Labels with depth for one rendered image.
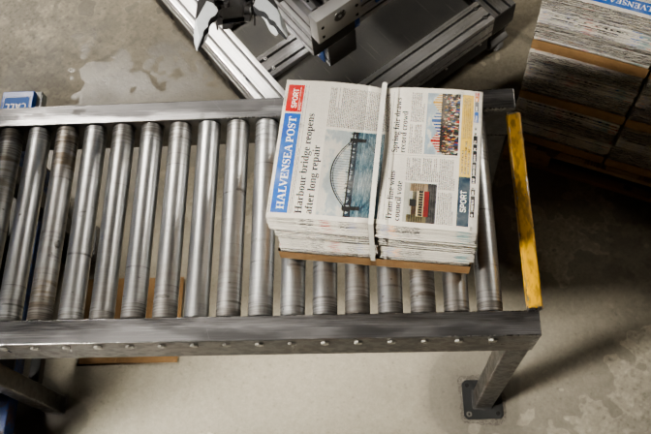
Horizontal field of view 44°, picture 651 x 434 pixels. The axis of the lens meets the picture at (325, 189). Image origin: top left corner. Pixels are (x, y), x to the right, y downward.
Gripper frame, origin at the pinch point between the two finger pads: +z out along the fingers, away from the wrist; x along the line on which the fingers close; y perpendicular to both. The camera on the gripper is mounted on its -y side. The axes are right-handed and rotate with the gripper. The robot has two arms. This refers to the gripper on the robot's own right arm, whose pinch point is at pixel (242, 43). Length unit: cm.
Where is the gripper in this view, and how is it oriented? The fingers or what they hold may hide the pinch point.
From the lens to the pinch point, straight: 135.2
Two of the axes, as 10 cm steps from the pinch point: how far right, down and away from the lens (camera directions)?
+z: 2.0, 8.8, -4.2
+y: -0.6, 4.4, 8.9
